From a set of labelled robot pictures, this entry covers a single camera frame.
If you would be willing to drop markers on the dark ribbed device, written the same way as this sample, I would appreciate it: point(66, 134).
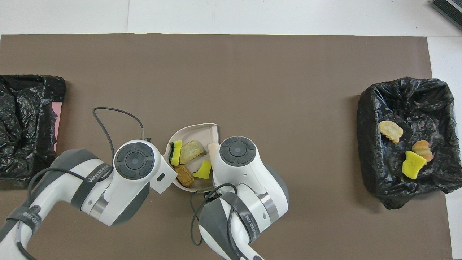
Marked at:
point(449, 9)

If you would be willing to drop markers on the black garbage bag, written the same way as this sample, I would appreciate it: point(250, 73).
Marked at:
point(21, 144)
point(375, 162)

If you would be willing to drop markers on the pale toy pastry piece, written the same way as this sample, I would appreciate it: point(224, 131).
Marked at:
point(391, 131)

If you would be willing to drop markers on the brown table mat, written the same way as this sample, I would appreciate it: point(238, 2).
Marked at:
point(108, 54)

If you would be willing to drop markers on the brown textured toy bread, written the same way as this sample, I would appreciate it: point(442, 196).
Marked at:
point(184, 176)

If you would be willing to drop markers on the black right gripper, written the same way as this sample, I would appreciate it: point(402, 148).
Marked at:
point(210, 195)

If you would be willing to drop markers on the pink plastic bin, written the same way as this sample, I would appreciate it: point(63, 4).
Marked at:
point(57, 122)

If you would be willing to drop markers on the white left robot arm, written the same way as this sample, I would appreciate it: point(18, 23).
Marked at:
point(133, 173)

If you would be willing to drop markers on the beige hand brush black bristles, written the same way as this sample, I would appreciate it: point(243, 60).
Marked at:
point(213, 148)

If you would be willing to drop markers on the beige plastic dustpan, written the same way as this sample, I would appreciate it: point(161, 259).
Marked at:
point(195, 133)

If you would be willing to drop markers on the notched yellow sponge piece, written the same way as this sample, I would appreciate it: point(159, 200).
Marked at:
point(203, 170)

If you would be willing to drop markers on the orange striped toy croissant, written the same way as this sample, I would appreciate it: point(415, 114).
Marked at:
point(423, 149)
point(191, 151)

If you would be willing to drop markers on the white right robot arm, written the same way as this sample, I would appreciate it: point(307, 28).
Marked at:
point(245, 173)

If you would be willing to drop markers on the yellow and green sponge piece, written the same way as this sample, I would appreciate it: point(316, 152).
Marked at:
point(176, 153)

